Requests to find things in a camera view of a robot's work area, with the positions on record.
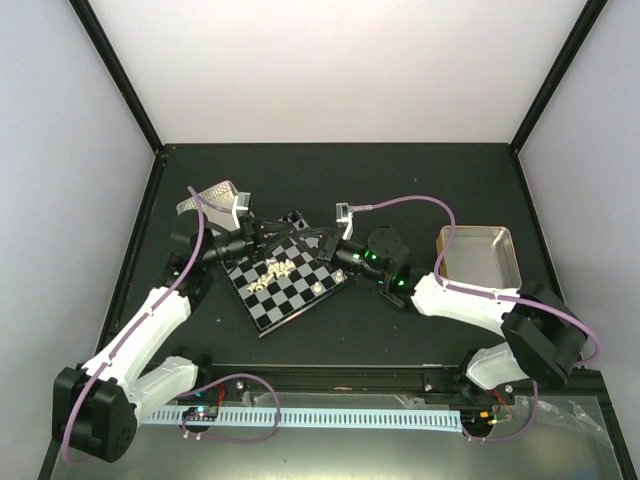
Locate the black white chessboard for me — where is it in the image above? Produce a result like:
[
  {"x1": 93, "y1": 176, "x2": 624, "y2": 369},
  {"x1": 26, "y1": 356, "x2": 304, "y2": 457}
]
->
[{"x1": 224, "y1": 235, "x2": 353, "y2": 338}]

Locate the circuit board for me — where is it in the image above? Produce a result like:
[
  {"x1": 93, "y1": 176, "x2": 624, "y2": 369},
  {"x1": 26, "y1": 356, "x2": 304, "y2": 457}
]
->
[
  {"x1": 182, "y1": 406, "x2": 219, "y2": 425},
  {"x1": 460, "y1": 410, "x2": 514, "y2": 426}
]

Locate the black mounting rail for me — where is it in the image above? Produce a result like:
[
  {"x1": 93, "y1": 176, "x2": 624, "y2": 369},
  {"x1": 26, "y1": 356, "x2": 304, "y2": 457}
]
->
[{"x1": 196, "y1": 364, "x2": 463, "y2": 395}]

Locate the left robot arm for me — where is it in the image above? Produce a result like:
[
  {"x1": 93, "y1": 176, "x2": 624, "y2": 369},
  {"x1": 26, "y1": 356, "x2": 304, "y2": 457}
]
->
[{"x1": 52, "y1": 210, "x2": 295, "y2": 462}]

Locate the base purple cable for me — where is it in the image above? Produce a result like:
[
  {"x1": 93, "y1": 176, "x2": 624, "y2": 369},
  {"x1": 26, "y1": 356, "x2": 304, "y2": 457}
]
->
[
  {"x1": 462, "y1": 384, "x2": 540, "y2": 444},
  {"x1": 179, "y1": 374, "x2": 281, "y2": 446}
]

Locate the left circuit board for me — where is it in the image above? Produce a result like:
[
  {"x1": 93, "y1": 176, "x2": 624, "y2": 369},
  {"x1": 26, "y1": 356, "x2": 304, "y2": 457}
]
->
[{"x1": 182, "y1": 406, "x2": 219, "y2": 425}]

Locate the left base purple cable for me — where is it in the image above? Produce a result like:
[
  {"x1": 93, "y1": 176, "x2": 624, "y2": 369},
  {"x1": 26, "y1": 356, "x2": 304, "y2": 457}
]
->
[{"x1": 179, "y1": 374, "x2": 281, "y2": 446}]

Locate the pile of white chess pieces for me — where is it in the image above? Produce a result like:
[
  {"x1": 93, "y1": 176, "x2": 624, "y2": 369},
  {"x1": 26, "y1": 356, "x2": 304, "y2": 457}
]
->
[{"x1": 247, "y1": 259, "x2": 296, "y2": 293}]

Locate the black chess pieces row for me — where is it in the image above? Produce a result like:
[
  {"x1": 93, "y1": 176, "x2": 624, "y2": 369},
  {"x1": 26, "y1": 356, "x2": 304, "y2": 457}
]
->
[{"x1": 281, "y1": 210, "x2": 309, "y2": 231}]

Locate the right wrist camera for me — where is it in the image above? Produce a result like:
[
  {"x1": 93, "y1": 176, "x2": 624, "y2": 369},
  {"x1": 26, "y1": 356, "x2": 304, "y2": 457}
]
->
[{"x1": 335, "y1": 202, "x2": 355, "y2": 240}]

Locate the pink metal tin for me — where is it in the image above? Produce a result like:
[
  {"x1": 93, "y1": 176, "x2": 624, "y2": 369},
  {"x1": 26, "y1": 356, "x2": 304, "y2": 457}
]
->
[{"x1": 173, "y1": 180, "x2": 240, "y2": 237}]

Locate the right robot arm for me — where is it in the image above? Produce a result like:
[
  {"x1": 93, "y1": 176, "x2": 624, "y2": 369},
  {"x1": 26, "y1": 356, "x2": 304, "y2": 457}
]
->
[{"x1": 298, "y1": 227, "x2": 587, "y2": 403}]

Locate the light blue cable duct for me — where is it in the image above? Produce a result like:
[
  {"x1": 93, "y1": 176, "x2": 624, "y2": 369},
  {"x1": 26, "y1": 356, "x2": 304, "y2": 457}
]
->
[{"x1": 144, "y1": 405, "x2": 463, "y2": 433}]

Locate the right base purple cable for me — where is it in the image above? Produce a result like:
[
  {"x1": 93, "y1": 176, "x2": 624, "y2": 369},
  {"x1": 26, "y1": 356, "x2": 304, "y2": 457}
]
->
[{"x1": 462, "y1": 384, "x2": 540, "y2": 444}]

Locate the right circuit board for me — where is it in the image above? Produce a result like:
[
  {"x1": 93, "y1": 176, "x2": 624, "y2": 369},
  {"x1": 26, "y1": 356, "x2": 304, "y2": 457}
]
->
[{"x1": 460, "y1": 410, "x2": 514, "y2": 426}]

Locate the gold metal tin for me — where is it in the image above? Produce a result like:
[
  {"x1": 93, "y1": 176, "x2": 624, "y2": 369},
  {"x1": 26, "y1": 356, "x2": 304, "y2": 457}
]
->
[{"x1": 436, "y1": 225, "x2": 522, "y2": 289}]

